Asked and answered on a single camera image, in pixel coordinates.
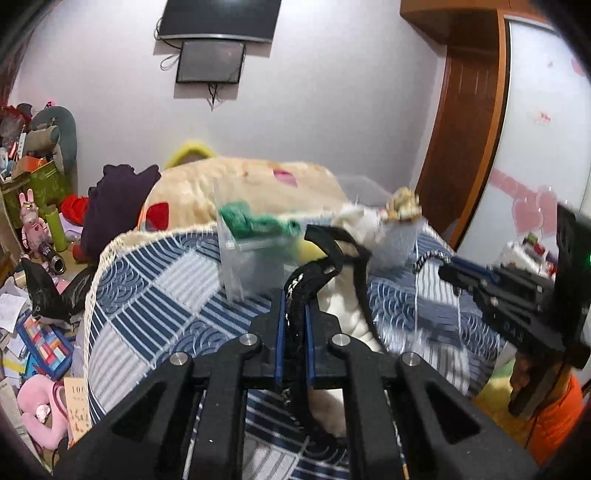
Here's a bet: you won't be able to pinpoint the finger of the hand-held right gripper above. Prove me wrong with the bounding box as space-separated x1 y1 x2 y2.
450 256 557 301
438 264 573 355

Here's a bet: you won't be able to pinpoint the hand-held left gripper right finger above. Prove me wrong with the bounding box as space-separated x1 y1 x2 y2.
305 302 542 480

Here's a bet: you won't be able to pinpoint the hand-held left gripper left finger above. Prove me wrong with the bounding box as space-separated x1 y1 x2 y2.
53 291 284 480

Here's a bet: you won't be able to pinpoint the white plush bag black strap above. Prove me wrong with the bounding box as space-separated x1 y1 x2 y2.
281 224 393 439

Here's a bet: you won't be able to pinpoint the clear plastic storage box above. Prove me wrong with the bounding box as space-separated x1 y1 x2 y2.
213 174 428 303

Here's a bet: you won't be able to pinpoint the person's right forearm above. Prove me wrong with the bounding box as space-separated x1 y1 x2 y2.
510 355 585 467

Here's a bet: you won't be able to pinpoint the yellow soft toy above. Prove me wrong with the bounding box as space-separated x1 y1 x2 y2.
295 236 326 265

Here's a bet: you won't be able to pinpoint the yellow green plush mat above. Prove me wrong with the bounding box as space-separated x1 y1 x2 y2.
473 362 536 446

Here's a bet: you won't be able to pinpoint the white fluffy plush toy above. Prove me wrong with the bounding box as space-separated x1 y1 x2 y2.
339 186 423 271

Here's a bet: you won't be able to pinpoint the green knitted cloth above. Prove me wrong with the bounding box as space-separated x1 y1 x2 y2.
218 203 302 241

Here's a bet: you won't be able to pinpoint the blue patterned quilt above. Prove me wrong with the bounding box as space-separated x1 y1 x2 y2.
84 222 509 480

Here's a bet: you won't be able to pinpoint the white sliding door pink hearts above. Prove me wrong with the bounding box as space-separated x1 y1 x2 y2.
455 14 591 282

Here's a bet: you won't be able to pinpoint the beige fleece blanket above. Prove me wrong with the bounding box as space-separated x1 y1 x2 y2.
137 156 354 232

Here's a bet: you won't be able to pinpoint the beige printed card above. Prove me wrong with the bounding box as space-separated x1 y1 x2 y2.
61 376 94 448

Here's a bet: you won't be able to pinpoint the yellow plush hat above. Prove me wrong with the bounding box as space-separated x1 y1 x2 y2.
165 140 219 170

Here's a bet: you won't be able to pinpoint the dark purple garment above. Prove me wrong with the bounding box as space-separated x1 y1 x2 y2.
80 164 162 265

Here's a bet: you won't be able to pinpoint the colourful checked box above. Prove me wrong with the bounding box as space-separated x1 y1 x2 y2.
14 314 75 383

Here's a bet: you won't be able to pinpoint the red cloth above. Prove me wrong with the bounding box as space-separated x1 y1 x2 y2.
59 194 92 223

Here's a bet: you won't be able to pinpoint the pink plush toy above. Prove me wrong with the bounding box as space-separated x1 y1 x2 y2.
17 374 71 449

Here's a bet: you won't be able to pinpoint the green cylinder tube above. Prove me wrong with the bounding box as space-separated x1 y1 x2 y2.
44 205 68 251

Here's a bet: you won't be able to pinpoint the scattered white papers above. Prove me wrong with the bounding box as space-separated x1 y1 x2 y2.
0 279 31 335

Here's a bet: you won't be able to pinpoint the pink rabbit figure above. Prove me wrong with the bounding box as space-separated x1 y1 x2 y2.
18 188 52 254

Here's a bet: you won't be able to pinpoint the green cardboard box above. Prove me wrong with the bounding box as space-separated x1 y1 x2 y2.
0 158 74 228

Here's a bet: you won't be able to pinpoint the grey plush toy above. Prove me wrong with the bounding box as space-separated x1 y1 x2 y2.
24 106 78 175

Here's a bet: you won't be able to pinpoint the black white braided cord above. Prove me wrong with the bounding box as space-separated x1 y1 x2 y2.
412 250 448 278

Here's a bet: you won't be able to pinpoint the black camera lens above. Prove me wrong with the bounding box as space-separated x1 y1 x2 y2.
37 240 68 276

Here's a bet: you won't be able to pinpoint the small black wall monitor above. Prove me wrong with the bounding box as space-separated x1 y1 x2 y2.
175 40 247 85

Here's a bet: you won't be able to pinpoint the black wall television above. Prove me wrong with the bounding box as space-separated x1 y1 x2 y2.
154 0 282 45

